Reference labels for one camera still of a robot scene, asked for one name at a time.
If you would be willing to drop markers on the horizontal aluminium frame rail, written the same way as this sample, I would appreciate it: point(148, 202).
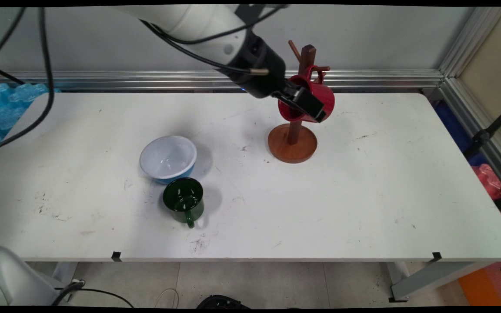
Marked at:
point(146, 80)

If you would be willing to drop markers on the white and blue bowl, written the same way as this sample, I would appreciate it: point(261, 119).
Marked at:
point(168, 156)

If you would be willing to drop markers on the blue bubble wrap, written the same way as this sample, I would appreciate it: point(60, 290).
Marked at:
point(2, 108)

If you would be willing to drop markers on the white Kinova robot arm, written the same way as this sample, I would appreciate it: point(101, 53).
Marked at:
point(189, 19)

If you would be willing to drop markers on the grey table leg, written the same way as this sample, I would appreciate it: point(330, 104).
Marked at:
point(429, 278)

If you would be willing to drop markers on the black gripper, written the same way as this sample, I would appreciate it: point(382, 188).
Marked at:
point(259, 65)

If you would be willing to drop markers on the brown wooden mug tree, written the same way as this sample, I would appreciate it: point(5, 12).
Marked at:
point(292, 148)

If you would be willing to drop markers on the slanted aluminium frame rail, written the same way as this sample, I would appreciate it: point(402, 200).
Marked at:
point(468, 48)

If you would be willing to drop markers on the black table edge clip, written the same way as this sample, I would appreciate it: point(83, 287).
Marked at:
point(116, 256)
point(436, 256)

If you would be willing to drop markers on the blue plastic bin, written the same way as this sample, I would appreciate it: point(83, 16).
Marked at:
point(455, 126)

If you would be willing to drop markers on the black object on floor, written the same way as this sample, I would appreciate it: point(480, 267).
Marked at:
point(222, 302)

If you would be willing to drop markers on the orange box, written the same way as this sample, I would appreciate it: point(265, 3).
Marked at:
point(479, 282)

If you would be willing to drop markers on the black tripod pole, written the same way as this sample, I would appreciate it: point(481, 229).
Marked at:
point(489, 130)

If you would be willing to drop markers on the grey rounded chair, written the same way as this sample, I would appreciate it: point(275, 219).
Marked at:
point(11, 278)

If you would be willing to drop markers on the red plastic bag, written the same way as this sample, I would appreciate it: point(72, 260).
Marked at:
point(489, 180)

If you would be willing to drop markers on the dark green glass mug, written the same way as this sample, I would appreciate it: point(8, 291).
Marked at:
point(183, 198)

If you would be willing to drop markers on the red mug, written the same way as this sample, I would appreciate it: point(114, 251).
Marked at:
point(322, 95)

